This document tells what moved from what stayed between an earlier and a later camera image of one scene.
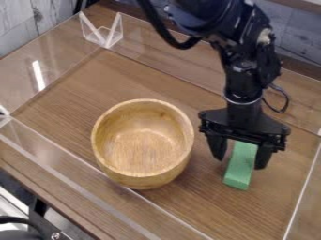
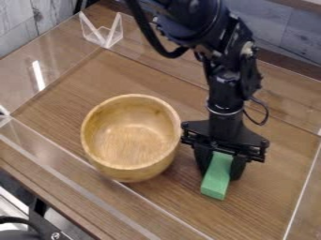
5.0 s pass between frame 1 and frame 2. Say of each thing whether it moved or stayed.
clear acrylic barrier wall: stayed
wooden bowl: moved
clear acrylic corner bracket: stayed
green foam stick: moved
